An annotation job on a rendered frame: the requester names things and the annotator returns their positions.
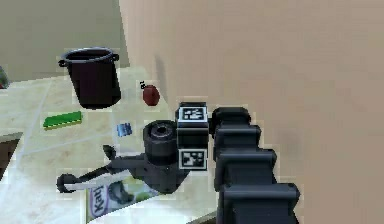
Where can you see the dark cooking pot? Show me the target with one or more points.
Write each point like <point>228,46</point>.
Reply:
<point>95,80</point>

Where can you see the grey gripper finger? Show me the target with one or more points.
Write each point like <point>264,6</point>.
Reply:
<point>90,176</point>
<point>117,158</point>

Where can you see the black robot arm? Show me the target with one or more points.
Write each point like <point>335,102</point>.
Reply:
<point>246,173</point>

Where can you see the red apple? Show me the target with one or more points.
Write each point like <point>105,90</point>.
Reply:
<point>151,95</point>

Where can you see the dark green round object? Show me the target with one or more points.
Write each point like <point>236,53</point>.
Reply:
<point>2,77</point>

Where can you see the green flat bar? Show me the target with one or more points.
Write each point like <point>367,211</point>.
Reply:
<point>62,120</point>

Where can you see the printed purple and green packet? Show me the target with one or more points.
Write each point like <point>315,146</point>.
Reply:
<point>116,196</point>

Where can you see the small blue candy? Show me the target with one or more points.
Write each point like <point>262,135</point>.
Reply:
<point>124,129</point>

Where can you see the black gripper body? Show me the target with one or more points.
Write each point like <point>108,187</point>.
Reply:
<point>160,143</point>

